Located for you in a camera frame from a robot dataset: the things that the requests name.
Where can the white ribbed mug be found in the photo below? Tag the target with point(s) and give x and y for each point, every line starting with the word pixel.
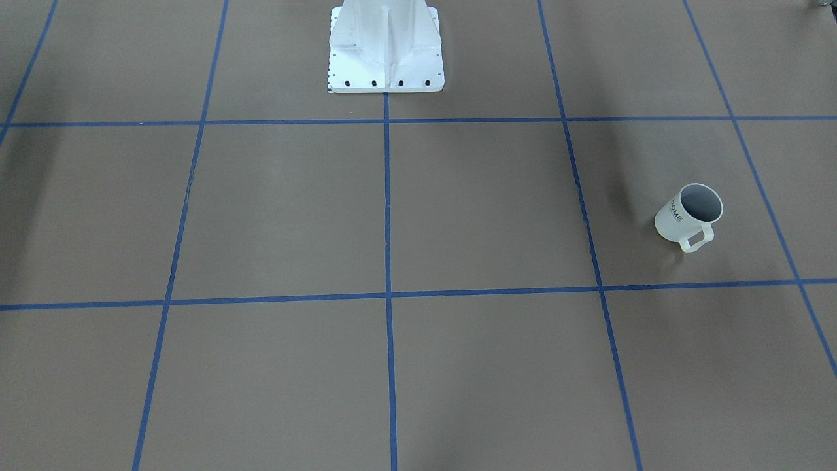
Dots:
pixel 688 218

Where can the white camera pillar with base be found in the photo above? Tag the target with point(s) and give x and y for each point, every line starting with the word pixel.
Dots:
pixel 385 47

